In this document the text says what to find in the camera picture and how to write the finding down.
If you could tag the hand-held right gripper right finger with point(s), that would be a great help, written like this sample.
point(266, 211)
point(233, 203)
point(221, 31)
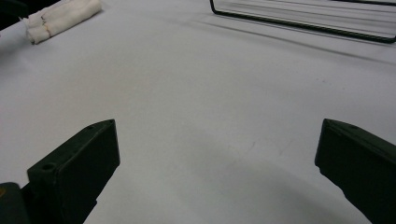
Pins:
point(361, 165)

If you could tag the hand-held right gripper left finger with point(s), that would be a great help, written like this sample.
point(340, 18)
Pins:
point(77, 168)

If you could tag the white towel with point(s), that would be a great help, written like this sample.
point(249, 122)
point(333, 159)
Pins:
point(62, 17)

